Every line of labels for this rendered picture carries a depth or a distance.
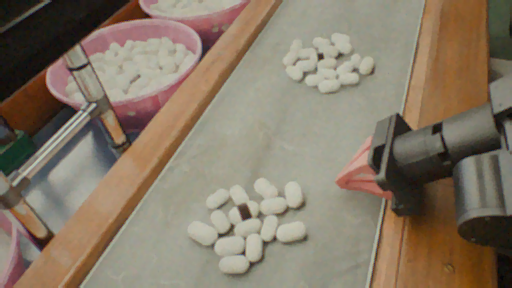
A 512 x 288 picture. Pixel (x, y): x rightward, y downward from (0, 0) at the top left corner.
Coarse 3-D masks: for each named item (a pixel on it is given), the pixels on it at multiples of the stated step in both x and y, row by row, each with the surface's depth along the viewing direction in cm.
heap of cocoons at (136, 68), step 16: (112, 48) 81; (128, 48) 81; (144, 48) 81; (160, 48) 80; (176, 48) 80; (96, 64) 78; (112, 64) 78; (128, 64) 76; (144, 64) 77; (160, 64) 76; (176, 64) 77; (112, 80) 73; (128, 80) 73; (144, 80) 72; (160, 80) 72; (80, 96) 70; (112, 96) 70; (128, 96) 69; (128, 112) 67
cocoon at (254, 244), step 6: (252, 234) 46; (246, 240) 46; (252, 240) 46; (258, 240) 46; (246, 246) 46; (252, 246) 45; (258, 246) 45; (246, 252) 45; (252, 252) 45; (258, 252) 45; (252, 258) 45; (258, 258) 45
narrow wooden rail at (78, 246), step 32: (256, 0) 87; (256, 32) 80; (224, 64) 70; (192, 96) 64; (160, 128) 59; (192, 128) 62; (128, 160) 55; (160, 160) 56; (96, 192) 51; (128, 192) 51; (96, 224) 48; (64, 256) 45; (96, 256) 47
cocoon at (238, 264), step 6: (222, 258) 45; (228, 258) 44; (234, 258) 44; (240, 258) 44; (246, 258) 45; (222, 264) 44; (228, 264) 44; (234, 264) 44; (240, 264) 44; (246, 264) 44; (222, 270) 44; (228, 270) 44; (234, 270) 44; (240, 270) 44; (246, 270) 44
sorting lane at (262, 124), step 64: (320, 0) 91; (384, 0) 88; (256, 64) 74; (384, 64) 71; (256, 128) 62; (320, 128) 61; (192, 192) 54; (256, 192) 53; (320, 192) 52; (128, 256) 47; (192, 256) 47; (320, 256) 46
